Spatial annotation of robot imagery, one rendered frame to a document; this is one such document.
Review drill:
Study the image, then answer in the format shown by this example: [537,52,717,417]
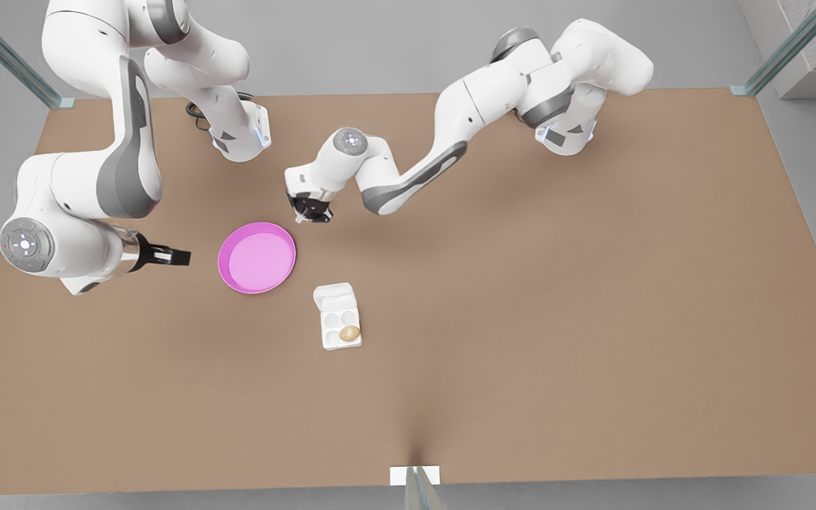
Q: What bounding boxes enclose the black cable loop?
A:
[185,91,254,132]

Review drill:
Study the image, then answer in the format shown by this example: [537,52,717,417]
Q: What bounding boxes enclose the silver frame post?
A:
[389,465,446,510]
[0,0,76,110]
[730,0,816,98]

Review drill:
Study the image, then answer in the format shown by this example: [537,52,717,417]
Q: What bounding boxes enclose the pink round plate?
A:
[217,222,298,295]

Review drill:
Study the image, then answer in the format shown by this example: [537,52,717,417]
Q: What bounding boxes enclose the white egg box base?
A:
[319,307,364,352]

